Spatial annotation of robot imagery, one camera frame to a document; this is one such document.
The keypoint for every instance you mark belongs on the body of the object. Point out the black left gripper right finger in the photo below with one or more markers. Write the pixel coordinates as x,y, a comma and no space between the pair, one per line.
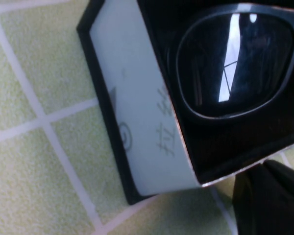
286,183

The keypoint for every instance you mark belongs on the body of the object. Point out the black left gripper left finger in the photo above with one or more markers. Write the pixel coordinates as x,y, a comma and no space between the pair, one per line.
254,210

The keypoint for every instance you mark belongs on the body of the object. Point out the black framed glasses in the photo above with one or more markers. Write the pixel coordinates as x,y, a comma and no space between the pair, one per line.
210,73

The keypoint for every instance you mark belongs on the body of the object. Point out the black printed glasses case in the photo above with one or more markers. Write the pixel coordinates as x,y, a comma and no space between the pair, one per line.
142,122

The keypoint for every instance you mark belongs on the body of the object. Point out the green white grid tablecloth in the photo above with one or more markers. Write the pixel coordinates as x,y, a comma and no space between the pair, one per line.
39,171

